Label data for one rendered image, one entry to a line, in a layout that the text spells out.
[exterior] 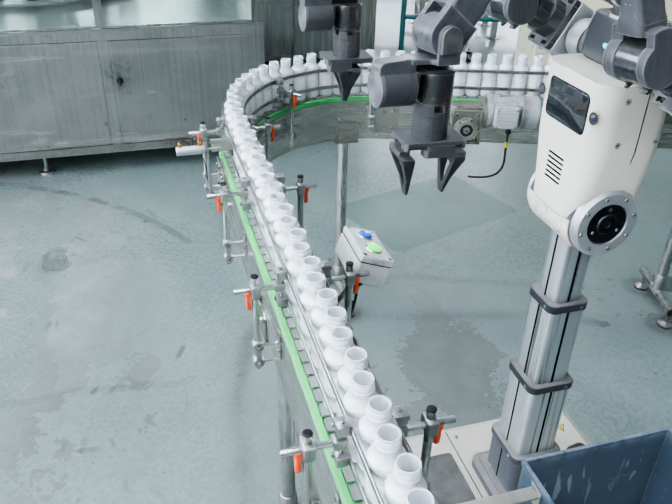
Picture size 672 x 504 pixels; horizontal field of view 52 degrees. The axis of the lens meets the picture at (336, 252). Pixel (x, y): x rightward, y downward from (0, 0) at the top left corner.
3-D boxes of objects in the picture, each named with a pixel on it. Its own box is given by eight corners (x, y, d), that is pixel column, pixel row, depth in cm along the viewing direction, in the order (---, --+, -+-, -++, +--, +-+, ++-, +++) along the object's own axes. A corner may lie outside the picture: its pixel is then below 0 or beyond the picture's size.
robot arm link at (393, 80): (465, 25, 97) (437, 17, 104) (389, 28, 93) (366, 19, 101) (457, 109, 102) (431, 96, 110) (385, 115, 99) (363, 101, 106)
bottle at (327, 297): (346, 367, 135) (348, 298, 127) (317, 375, 133) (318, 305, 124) (333, 349, 140) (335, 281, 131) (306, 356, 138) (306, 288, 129)
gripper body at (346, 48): (318, 60, 148) (319, 24, 144) (363, 58, 151) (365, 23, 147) (326, 68, 143) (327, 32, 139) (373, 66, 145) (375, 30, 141)
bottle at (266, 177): (258, 226, 182) (255, 169, 174) (280, 226, 182) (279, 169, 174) (256, 238, 177) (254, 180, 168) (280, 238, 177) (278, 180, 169)
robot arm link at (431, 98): (463, 66, 101) (445, 56, 106) (420, 69, 99) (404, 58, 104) (457, 112, 105) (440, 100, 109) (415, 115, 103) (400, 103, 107)
